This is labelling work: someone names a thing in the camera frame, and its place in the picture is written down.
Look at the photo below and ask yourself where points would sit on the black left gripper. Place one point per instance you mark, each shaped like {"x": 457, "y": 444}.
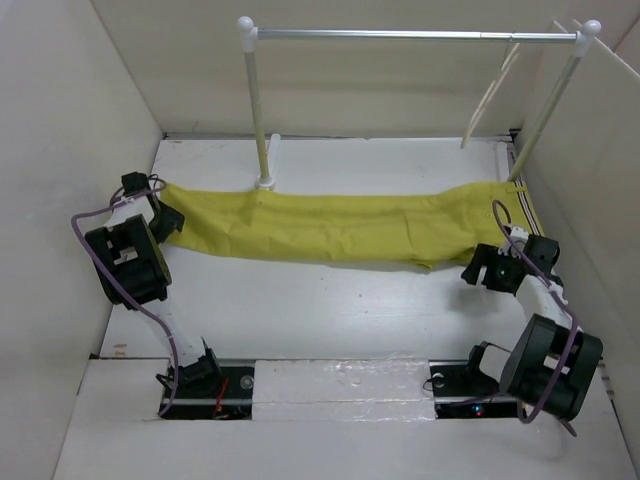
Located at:
{"x": 171, "y": 221}

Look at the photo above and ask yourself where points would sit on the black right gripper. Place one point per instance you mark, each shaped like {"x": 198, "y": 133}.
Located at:
{"x": 488, "y": 255}

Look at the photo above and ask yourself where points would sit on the yellow trousers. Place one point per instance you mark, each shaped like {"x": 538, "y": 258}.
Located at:
{"x": 421, "y": 230}

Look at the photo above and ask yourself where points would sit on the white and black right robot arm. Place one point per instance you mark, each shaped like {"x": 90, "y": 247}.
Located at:
{"x": 553, "y": 362}

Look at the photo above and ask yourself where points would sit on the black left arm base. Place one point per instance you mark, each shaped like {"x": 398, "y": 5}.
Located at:
{"x": 227, "y": 399}

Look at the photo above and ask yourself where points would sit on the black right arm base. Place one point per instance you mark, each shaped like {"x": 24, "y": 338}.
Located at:
{"x": 462, "y": 391}

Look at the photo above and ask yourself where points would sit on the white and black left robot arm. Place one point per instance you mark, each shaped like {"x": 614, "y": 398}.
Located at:
{"x": 133, "y": 273}

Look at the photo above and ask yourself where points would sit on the beige trouser hanger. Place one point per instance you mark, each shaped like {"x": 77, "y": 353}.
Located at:
{"x": 511, "y": 56}

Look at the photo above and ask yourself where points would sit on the white foam block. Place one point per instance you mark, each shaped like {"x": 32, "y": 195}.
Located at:
{"x": 373, "y": 390}

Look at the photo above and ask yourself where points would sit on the white clothes rack with metal bar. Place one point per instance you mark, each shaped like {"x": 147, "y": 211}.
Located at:
{"x": 347, "y": 83}

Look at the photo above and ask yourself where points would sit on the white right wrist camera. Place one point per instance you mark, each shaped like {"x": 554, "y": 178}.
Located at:
{"x": 515, "y": 236}

